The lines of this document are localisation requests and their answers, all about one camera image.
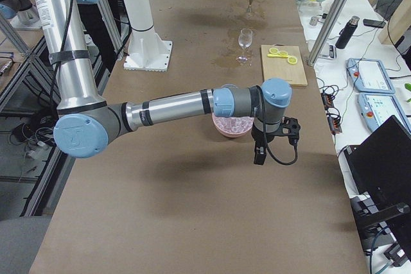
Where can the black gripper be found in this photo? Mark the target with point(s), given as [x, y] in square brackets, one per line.
[264, 134]

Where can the steel jigger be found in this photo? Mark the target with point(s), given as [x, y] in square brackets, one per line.
[249, 8]

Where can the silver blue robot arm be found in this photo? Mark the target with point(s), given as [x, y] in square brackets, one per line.
[87, 123]

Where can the clear wine glass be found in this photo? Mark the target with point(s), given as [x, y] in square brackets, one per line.
[245, 39]

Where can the pink bowl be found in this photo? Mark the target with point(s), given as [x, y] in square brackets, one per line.
[233, 127]

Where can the wooden cutting board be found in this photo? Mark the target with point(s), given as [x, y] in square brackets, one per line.
[294, 74]

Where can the yellow plastic knife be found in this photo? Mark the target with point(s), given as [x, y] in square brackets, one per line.
[277, 56]

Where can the lemon slice three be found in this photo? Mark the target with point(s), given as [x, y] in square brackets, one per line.
[292, 60]

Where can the lemon slice two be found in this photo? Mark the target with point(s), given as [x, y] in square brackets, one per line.
[283, 53]

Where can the lemon slice one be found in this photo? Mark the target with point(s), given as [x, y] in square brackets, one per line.
[273, 50]

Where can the black monitor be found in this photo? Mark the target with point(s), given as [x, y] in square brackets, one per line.
[380, 167]

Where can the small digital scale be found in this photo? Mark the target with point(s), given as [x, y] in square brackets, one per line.
[328, 52]

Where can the lower teach pendant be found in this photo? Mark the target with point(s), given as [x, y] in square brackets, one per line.
[376, 108]

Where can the teach pendant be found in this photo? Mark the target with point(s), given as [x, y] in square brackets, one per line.
[376, 108]
[369, 75]

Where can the upper teach pendant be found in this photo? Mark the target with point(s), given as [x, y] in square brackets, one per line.
[369, 75]

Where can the small steel cup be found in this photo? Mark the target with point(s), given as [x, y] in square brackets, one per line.
[314, 21]

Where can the black water bottle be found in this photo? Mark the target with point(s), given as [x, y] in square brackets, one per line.
[347, 32]

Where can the black smartphone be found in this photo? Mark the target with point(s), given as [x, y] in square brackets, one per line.
[374, 23]

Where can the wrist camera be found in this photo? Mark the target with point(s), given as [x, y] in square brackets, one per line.
[290, 128]

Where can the white pedestal column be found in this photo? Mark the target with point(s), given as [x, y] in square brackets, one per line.
[146, 50]

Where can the aluminium frame post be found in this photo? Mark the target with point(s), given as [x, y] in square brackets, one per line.
[325, 31]

